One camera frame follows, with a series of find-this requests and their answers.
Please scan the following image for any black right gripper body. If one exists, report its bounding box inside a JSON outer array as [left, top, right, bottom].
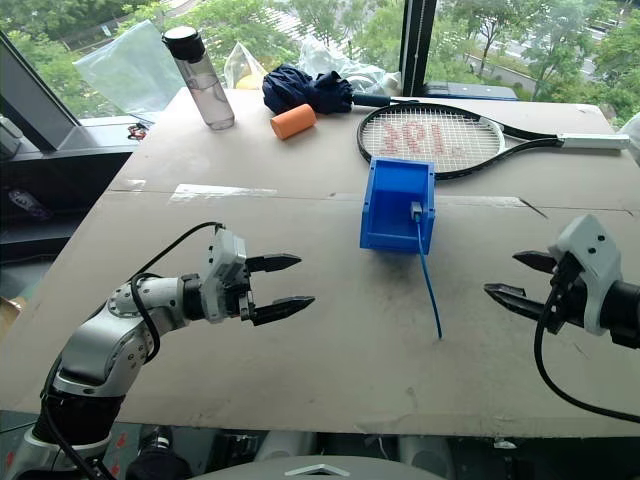
[[543, 252, 590, 335]]

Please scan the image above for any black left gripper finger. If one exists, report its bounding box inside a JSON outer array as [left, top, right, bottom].
[[248, 295, 317, 328], [245, 253, 303, 275]]

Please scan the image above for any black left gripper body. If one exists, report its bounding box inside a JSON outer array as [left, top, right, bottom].
[[219, 255, 257, 324]]

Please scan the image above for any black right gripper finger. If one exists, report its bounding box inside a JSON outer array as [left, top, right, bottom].
[[512, 250, 557, 275], [482, 282, 552, 322]]

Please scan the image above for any blue plastic bin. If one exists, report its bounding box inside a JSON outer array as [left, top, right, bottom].
[[359, 155, 438, 256]]

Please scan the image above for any clear tape strip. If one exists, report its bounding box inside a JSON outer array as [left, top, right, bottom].
[[168, 183, 279, 204]]

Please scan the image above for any black white tennis racket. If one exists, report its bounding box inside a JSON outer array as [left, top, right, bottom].
[[356, 102, 633, 183]]

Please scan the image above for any orange foam cylinder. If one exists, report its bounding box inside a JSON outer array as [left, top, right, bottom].
[[269, 102, 318, 142]]

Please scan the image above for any white rounded object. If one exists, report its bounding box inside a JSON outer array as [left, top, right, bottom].
[[616, 111, 640, 167]]

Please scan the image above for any grey robot torso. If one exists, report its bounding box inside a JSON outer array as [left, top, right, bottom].
[[188, 453, 452, 480]]

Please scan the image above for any dark rounded shape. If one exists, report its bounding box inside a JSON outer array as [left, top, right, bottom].
[[124, 424, 192, 480]]

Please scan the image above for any clear water bottle black lid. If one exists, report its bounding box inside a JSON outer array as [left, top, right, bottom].
[[160, 25, 236, 133]]

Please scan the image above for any navy folded umbrella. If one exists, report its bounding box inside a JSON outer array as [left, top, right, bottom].
[[261, 64, 422, 117]]

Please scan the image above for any plastic bag with yellow contents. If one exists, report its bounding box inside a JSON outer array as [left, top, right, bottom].
[[222, 40, 272, 92]]

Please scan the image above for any crumpled clear plastic bag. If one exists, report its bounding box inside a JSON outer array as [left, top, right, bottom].
[[296, 35, 404, 97]]

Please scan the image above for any black side desk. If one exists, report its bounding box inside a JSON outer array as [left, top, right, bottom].
[[0, 147, 137, 264]]

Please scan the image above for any purple wrapped object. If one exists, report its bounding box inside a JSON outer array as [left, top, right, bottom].
[[7, 187, 52, 222]]

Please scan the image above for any large clear plastic bag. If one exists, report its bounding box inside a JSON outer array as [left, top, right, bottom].
[[71, 19, 190, 125]]

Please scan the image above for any grey device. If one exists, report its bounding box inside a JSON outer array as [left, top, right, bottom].
[[0, 115, 24, 160]]

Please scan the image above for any dark slanted panel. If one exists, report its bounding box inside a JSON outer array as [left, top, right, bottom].
[[0, 29, 82, 154]]

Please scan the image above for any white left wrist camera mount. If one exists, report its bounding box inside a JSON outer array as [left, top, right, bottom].
[[201, 228, 249, 322]]

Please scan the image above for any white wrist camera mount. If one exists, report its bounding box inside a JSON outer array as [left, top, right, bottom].
[[547, 214, 624, 336], [201, 228, 249, 322]]

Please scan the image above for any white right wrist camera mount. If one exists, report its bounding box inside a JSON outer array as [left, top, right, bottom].
[[547, 214, 624, 336]]

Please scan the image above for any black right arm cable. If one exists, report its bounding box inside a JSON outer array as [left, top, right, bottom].
[[532, 254, 640, 426]]

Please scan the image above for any blue cable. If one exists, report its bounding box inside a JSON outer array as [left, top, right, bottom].
[[412, 215, 446, 342]]

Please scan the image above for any black window frame post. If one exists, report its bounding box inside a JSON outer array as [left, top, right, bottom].
[[399, 0, 440, 99]]

